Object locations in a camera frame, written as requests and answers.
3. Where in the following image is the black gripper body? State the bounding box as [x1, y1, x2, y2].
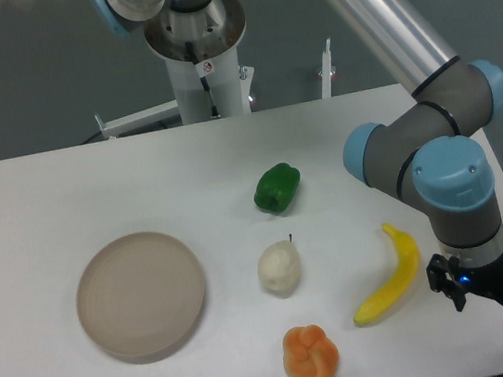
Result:
[454, 252, 503, 296]

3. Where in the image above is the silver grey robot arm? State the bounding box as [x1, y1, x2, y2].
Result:
[92, 0, 503, 309]

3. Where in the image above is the yellow toy banana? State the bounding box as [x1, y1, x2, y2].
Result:
[353, 223, 420, 327]

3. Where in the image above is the orange toy bread roll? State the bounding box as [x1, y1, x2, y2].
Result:
[282, 324, 340, 377]

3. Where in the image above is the white toy pear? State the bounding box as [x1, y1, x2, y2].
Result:
[257, 234, 303, 297]

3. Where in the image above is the green toy bell pepper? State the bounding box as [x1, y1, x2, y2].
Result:
[253, 162, 301, 215]

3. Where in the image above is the beige round plate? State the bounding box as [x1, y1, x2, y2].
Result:
[75, 231, 206, 364]

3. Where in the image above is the white right mounting bracket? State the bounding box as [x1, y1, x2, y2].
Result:
[320, 38, 337, 98]

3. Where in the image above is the white mounting bracket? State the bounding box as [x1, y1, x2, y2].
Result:
[320, 38, 337, 98]
[94, 100, 179, 138]

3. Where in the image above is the black cable on pedestal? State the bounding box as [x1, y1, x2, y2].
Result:
[184, 37, 223, 122]

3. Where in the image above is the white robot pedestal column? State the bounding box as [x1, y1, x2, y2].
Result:
[164, 47, 251, 124]

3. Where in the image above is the white left mounting bracket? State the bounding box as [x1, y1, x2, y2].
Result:
[94, 100, 179, 138]

